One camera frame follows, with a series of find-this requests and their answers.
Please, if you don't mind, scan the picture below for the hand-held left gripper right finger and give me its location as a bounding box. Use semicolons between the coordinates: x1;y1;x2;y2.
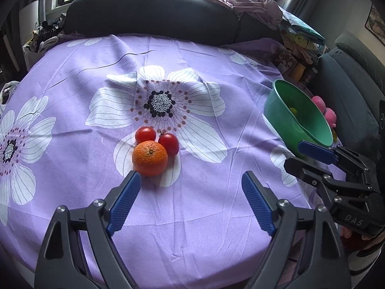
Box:
241;171;352;289

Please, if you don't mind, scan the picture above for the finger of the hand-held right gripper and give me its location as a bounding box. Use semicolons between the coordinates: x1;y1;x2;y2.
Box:
297;140;372;175
283;157;375;197

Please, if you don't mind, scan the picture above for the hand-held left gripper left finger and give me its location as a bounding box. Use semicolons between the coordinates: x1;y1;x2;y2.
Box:
34;170;142;289

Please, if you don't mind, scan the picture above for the green plastic bowl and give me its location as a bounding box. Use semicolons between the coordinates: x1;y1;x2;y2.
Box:
264;80;334;158

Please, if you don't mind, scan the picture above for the orange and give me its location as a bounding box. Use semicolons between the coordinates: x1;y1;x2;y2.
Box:
132;140;168;177

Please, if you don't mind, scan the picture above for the round red tomato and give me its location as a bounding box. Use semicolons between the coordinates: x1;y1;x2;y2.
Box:
135;127;157;144

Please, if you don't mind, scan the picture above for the red tomato with stem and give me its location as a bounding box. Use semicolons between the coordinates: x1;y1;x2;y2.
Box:
158;132;180;156

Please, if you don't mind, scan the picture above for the person's right forearm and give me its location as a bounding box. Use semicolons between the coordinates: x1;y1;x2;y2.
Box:
346;241;385;289

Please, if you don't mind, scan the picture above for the person's right hand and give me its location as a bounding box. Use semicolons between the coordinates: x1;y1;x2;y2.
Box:
340;224;385;250

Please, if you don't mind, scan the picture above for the pink toy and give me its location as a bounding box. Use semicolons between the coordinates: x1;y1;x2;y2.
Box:
311;95;337;130

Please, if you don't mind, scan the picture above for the grey armchair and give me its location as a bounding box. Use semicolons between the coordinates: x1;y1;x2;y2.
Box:
310;32;385;157

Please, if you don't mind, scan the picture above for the yellow jar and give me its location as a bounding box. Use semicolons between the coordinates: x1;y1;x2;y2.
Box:
291;65;306;82

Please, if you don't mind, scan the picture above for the teal folded cloth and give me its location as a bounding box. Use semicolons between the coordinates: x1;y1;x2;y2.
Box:
278;7;326;50

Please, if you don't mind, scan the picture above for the purple floral bedsheet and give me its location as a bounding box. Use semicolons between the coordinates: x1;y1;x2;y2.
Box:
0;33;346;289

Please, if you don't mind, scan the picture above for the pile of pinkish clothes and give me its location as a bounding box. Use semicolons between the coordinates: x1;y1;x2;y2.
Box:
185;0;283;31

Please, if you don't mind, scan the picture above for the white plastic bag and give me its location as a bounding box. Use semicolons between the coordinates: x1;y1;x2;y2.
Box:
0;81;20;106

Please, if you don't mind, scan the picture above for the bag of dark clothes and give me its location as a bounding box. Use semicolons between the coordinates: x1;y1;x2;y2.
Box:
22;13;70;55

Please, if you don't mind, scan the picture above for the dark grey sofa backrest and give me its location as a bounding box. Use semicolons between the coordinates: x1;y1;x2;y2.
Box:
64;0;283;47

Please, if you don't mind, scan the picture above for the white board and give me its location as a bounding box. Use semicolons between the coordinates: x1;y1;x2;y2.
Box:
18;0;39;52

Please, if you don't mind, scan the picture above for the framed wall picture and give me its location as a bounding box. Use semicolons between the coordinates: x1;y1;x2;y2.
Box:
365;4;385;38

